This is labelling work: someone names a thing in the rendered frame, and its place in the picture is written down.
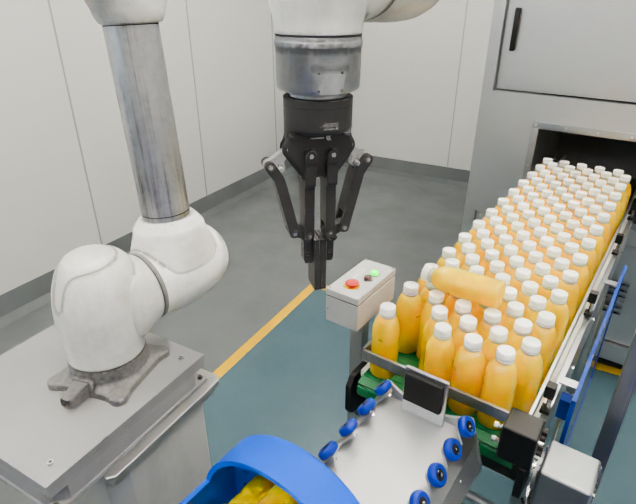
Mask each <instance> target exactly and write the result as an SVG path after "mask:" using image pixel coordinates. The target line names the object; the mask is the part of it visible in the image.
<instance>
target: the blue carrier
mask: <svg viewBox="0 0 636 504"><path fill-rule="evenodd" d="M256 475H261V476H263V477H265V478H266V479H268V480H270V481H271V482H273V483H274V484H276V485H277V486H278V487H280V488H281V489H282V490H284V491H285V492H286V493H287V494H289V495H290V496H291V497H292V498H293V499H294V500H296V501H297V502H298V503H299V504H360V502H359V501H358V500H357V498H356V497H355V496H354V494H353V493H352V492H351V491H350V489H349V488H348V487H347V486H346V485H345V484H344V483H343V482H342V480H341V479H340V478H339V477H338V476H337V475H336V474H335V473H334V472H333V471H331V470H330V469H329V468H328V467H327V466H326V465H325V464H323V463H322V462H321V461H320V460H318V459H317V458H316V457H314V456H313V455H312V454H310V453H309V452H307V451H306V450H304V449H302V448H301V447H299V446H297V445H295V444H293V443H291V442H289V441H287V440H284V439H281V438H278V437H274V436H270V435H253V436H249V437H246V438H244V439H243V440H241V441H240V442H239V443H238V444H237V445H236V446H234V447H233V448H232V449H231V450H230V451H229V452H228V453H227V454H226V455H225V456H224V457H222V458H221V459H220V460H219V461H218V462H217V463H216V464H215V465H214V466H213V467H212V468H211V469H210V470H209V472H208V474H207V478H206V479H205V480H204V481H203V482H202V483H201V484H200V485H199V486H198V487H197V488H195V489H194V490H193V491H192V492H191V493H190V494H189V495H188V496H187V497H186V498H185V499H184V500H183V501H181V502H180V503H179V504H223V503H228V502H229V501H230V500H231V499H232V498H233V497H234V496H235V495H237V494H238V493H239V492H240V490H241V489H242V488H243V487H244V486H245V485H246V484H247V483H248V482H249V481H250V480H251V479H252V478H253V477H254V476H256Z"/></svg>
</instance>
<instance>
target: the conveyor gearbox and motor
mask: <svg viewBox="0 0 636 504"><path fill-rule="evenodd" d="M601 470H602V466H601V462H600V461H599V460H597V459H595V458H593V457H590V456H588V455H586V454H583V453H581V452H579V451H577V450H574V449H572V448H570V447H568V446H565V445H563V444H561V443H559V442H556V441H553V440H552V441H551V442H550V444H549V446H547V447H546V450H545V452H543V453H542V456H541V458H539V460H538V461H536V460H534V461H533V464H532V466H531V468H530V470H529V474H528V476H529V477H531V482H530V484H529V485H528V487H527V491H526V501H527V504H592V502H593V499H594V497H595V492H596V487H597V485H598V480H599V476H600V473H601Z"/></svg>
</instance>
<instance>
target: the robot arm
mask: <svg viewBox="0 0 636 504"><path fill-rule="evenodd" d="M84 1H85V3H86V5H87V6H88V8H89V10H90V12H91V14H92V16H93V18H94V19H95V20H96V22H97V23H98V24H99V25H101V24H102V29H103V34H104V39H105V43H106V48H107V53H108V58H109V62H110V67H111V72H112V77H113V82H114V86H115V91H116V96H117V101H118V105H119V110H120V115H121V120H122V125H123V129H124V134H125V139H126V144H127V148H128V153H129V158H130V163H131V168H132V172H133V177H134V182H135V187H136V191H137V196H138V201H139V206H140V211H141V216H140V217H139V218H138V220H137V221H136V223H135V225H134V227H133V236H132V243H131V249H130V250H131V253H128V254H127V253H126V252H124V251H122V250H121V249H119V248H116V247H114V246H110V245H100V244H93V245H86V246H82V247H79V248H77V249H74V250H72V251H71V252H69V253H67V254H66V255H65V256H64V257H63V258H62V260H61V261H60V262H59V263H58V264H57V266H56V268H55V271H54V274H53V279H52V285H51V308H52V314H53V319H54V323H55V328H56V331H57V335H58V338H59V341H60V344H61V347H62V349H63V351H64V353H65V356H66V359H67V364H68V365H67V366H66V367H65V368H63V369H62V370H61V371H60V372H58V373H57V374H55V375H53V376H52V377H50V378H49V379H48V381H47V386H48V389H49V390H51V391H66V392H65V393H64V395H63V396H62V397H61V400H60V402H61V405H62V406H63V407H64V408H65V409H69V410H70V409H73V408H74V407H76V406H77V405H79V404H80V403H82V402H83V401H84V400H86V399H87V398H89V397H90V398H94V399H98V400H102V401H105V402H108V403H109V404H111V405H112V406H114V407H120V406H123V405H125V404H126V403H127V402H128V401H129V398H130V396H131V394H132V393H133V391H134V390H135V389H136V388H137V387H138V386H139V385H140V384H141V383H142V381H143V380H144V379H145V378H146V377H147V376H148V375H149V374H150V372H151V371H152V370H153V369H154V368H155V367H156V366H157V365H158V364H159V363H160V362H161V361H162V360H164V359H165V358H167V357H168V356H169V355H170V351H169V347H168V346H166V345H154V344H149V343H146V340H145V334H146V333H148V331H149V330H150V329H151V328H152V327H153V326H154V325H155V323H156V322H157V321H158V320H159V319H160V318H162V317H164V316H165V315H168V314H170V313H173V312H175V311H177V310H179V309H181V308H183V307H184V306H186V305H188V304H190V303H191V302H193V301H195V300H196V299H198V298H199V297H201V296H202V295H204V294H205V293H207V292H208V291H209V290H210V289H211V288H213V287H214V286H215V285H216V284H217V282H218V281H219V280H220V279H221V277H222V276H223V275H224V273H225V271H226V269H227V267H228V262H229V256H228V250H227V246H226V244H225V241H224V240H223V238H222V236H221V235H220V234H219V233H218V232H217V231H216V230H215V229H213V228H212V227H210V226H208V225H206V224H205V221H204V218H203V217H202V216H201V215H200V214H199V213H198V212H197V211H195V210H194V209H193V208H191V207H189V203H188V196H187V190H186V184H185V178H184V172H183V166H182V160H181V154H180V148H179V142H178V136H177V130H176V124H175V118H174V112H173V106H172V100H171V94H170V88H169V82H168V76H167V69H166V63H165V57H164V51H163V45H162V39H161V33H160V27H159V21H163V19H164V16H165V13H166V5H167V0H84ZM267 1H268V5H269V8H270V11H271V14H272V19H273V24H274V34H275V39H274V46H275V64H276V85H277V88H278V89H279V90H281V91H284V92H287V93H285V94H283V114H284V136H283V139H282V141H281V143H280V150H279V151H277V152H276V153H275V154H273V155H272V156H271V157H264V158H262V160H261V164H262V166H263V167H264V169H265V170H266V172H267V173H268V174H269V175H270V177H271V179H272V183H273V186H274V190H275V193H276V196H277V200H278V203H279V207H280V210H281V214H282V217H283V220H284V224H285V227H286V229H287V231H288V233H289V234H290V236H291V237H292V238H301V256H302V258H303V260H304V262H305V263H308V279H309V281H310V283H311V285H312V287H313V288H314V290H319V289H326V260H332V258H333V246H334V241H335V240H336V238H337V236H336V234H337V233H339V232H341V231H342V232H346V231H348V229H349V226H350V223H351V219H352V216H353V212H354V208H355V205H356V201H357V198H358V194H359V190H360V187H361V183H362V180H363V176H364V173H365V172H366V170H367V169H368V167H369V166H370V164H371V163H372V161H373V157H372V155H370V154H369V153H368V152H366V151H365V150H363V149H359V148H358V147H356V146H355V141H354V139H353V137H352V133H351V129H352V110H353V95H352V94H351V92H354V91H356V90H357V89H359V87H360V74H361V50H362V46H363V40H362V32H363V23H364V22H379V23H389V22H399V21H405V20H410V19H413V18H416V17H418V16H420V15H422V14H424V13H426V12H427V11H429V10H430V9H431V8H432V7H433V6H435V5H436V4H437V2H438V1H439V0H267ZM348 157H349V159H348V161H349V166H348V168H347V172H346V175H345V179H344V183H343V187H342V191H341V195H340V198H339V202H338V206H337V210H336V185H337V183H338V171H339V170H340V169H341V167H342V166H343V164H344V163H345V161H346V160H347V158H348ZM286 159H287V160H288V161H289V163H290V164H291V165H292V166H293V168H294V169H295V170H296V171H297V173H298V179H299V204H300V225H299V224H297V220H296V216H295V213H294V209H293V206H292V202H291V198H290V195H289V191H288V188H287V184H286V181H285V179H284V176H283V175H282V173H283V172H284V171H285V165H284V161H285V160H286ZM317 177H320V229H321V231H320V229H318V230H314V229H315V187H316V178H317Z"/></svg>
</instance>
